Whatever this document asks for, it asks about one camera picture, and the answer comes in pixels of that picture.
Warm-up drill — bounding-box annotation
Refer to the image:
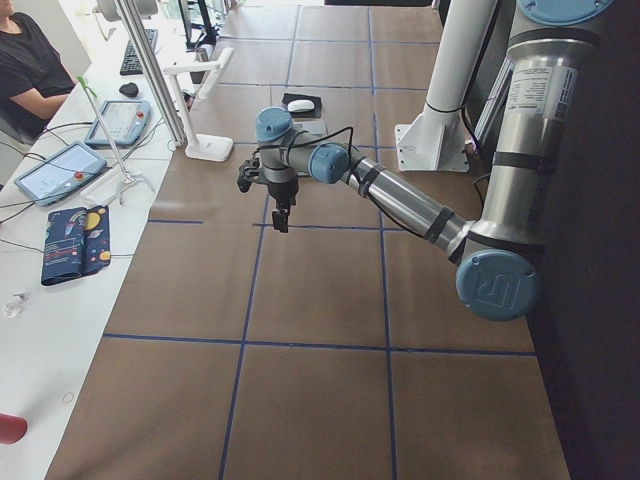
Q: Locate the silver stick stand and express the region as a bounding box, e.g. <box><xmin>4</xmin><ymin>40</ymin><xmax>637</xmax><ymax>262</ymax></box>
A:
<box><xmin>77</xmin><ymin>76</ymin><xmax>156</xmax><ymax>205</ymax></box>

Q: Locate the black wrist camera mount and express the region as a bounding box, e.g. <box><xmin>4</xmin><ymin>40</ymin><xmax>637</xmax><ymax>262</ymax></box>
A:
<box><xmin>236</xmin><ymin>158</ymin><xmax>268</xmax><ymax>193</ymax></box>

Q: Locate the far blue teach pendant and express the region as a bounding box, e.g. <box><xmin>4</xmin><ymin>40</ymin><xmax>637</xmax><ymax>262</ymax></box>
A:
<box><xmin>84</xmin><ymin>100</ymin><xmax>151</xmax><ymax>149</ymax></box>

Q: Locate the red cylinder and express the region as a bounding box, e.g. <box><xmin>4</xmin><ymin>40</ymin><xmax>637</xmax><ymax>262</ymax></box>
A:
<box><xmin>0</xmin><ymin>413</ymin><xmax>28</xmax><ymax>445</ymax></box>

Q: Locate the black desk mouse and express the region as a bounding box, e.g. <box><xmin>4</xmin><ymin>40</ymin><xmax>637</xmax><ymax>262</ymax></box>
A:
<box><xmin>119</xmin><ymin>82</ymin><xmax>139</xmax><ymax>98</ymax></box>

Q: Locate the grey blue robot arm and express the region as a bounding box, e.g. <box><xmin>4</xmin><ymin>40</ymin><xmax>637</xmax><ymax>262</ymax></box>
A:
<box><xmin>237</xmin><ymin>1</ymin><xmax>609</xmax><ymax>321</ymax></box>

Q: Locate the clear plastic wrapper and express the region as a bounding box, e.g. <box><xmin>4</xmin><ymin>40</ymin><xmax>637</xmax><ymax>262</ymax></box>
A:
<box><xmin>2</xmin><ymin>292</ymin><xmax>30</xmax><ymax>318</ymax></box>

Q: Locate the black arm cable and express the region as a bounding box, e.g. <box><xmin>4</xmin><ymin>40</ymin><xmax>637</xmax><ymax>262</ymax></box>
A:
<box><xmin>249</xmin><ymin>126</ymin><xmax>441</xmax><ymax>241</ymax></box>

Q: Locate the near blue teach pendant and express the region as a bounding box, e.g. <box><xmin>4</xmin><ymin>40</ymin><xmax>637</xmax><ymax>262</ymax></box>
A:
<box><xmin>14</xmin><ymin>141</ymin><xmax>107</xmax><ymax>206</ymax></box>

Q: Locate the aluminium frame post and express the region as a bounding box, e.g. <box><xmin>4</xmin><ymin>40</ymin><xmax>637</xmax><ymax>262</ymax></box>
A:
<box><xmin>114</xmin><ymin>0</ymin><xmax>186</xmax><ymax>148</ymax></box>

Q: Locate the grey laptop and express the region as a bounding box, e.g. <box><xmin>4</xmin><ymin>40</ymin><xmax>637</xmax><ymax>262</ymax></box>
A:
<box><xmin>294</xmin><ymin>119</ymin><xmax>328</xmax><ymax>137</ymax></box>

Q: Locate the seated person black shirt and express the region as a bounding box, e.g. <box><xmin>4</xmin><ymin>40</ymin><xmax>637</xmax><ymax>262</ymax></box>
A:
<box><xmin>1</xmin><ymin>1</ymin><xmax>76</xmax><ymax>138</ymax></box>

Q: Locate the navy space pattern pouch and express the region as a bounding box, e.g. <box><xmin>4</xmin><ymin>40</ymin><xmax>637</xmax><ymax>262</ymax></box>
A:
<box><xmin>40</xmin><ymin>205</ymin><xmax>111</xmax><ymax>286</ymax></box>

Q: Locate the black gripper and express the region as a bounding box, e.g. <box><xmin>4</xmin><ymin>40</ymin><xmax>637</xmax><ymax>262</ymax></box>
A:
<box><xmin>267</xmin><ymin>180</ymin><xmax>299</xmax><ymax>233</ymax></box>

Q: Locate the black keyboard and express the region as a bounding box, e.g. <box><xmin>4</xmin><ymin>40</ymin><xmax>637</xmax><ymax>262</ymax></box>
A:
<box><xmin>119</xmin><ymin>28</ymin><xmax>160</xmax><ymax>77</ymax></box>

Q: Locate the white desk lamp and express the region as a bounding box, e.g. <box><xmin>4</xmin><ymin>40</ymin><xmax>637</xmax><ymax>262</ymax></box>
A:
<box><xmin>162</xmin><ymin>47</ymin><xmax>234</xmax><ymax>162</ymax></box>

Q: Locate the blue teach pendant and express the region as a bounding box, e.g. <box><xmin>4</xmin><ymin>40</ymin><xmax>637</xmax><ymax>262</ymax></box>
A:
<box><xmin>14</xmin><ymin>141</ymin><xmax>107</xmax><ymax>206</ymax></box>
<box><xmin>84</xmin><ymin>100</ymin><xmax>151</xmax><ymax>149</ymax></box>

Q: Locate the white computer mouse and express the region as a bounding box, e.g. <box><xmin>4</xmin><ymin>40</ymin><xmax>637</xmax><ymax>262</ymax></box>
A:
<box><xmin>287</xmin><ymin>99</ymin><xmax>315</xmax><ymax>113</ymax></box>

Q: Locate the white mounting pole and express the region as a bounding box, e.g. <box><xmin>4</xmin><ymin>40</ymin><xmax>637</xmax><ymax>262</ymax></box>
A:
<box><xmin>395</xmin><ymin>0</ymin><xmax>498</xmax><ymax>172</ymax></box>

